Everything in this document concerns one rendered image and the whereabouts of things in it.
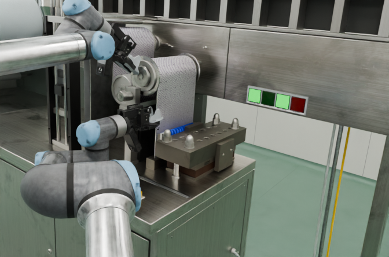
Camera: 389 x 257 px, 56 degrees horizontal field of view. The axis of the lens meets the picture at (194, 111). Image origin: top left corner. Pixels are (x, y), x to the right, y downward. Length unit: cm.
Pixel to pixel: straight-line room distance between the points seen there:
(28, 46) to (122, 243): 49
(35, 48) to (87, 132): 33
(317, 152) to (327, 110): 262
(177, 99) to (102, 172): 72
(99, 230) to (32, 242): 109
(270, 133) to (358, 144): 91
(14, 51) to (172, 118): 73
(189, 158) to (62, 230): 59
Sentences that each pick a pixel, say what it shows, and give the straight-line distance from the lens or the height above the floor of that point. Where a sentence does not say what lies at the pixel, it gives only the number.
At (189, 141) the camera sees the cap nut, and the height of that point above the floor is 106.
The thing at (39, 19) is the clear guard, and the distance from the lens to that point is 224.
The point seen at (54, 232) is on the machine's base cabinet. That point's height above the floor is 62.
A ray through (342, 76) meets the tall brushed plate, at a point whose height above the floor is 131.
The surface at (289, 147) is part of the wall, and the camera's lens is 409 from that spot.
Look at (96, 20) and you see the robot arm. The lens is 118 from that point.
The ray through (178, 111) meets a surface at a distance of 147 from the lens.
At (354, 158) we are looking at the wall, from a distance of 391.
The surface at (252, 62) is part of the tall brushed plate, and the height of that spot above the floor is 131.
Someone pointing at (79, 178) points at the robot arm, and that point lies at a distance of 79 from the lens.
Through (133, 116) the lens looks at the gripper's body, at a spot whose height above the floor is 114.
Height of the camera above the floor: 150
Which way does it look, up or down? 15 degrees down
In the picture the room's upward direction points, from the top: 4 degrees clockwise
